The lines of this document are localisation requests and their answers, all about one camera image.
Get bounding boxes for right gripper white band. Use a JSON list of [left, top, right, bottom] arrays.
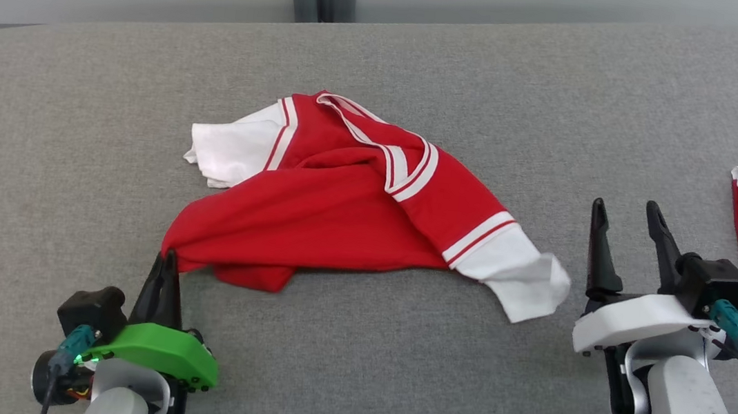
[[569, 193, 738, 374]]

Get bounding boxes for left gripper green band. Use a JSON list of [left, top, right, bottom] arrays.
[[28, 236, 233, 414]]

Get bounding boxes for red and white jersey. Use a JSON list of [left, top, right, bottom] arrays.
[[155, 73, 590, 329]]

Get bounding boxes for grey fabric sofa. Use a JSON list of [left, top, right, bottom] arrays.
[[0, 0, 738, 414]]

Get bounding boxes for left camera cable teal connector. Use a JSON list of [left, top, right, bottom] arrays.
[[38, 320, 100, 414]]

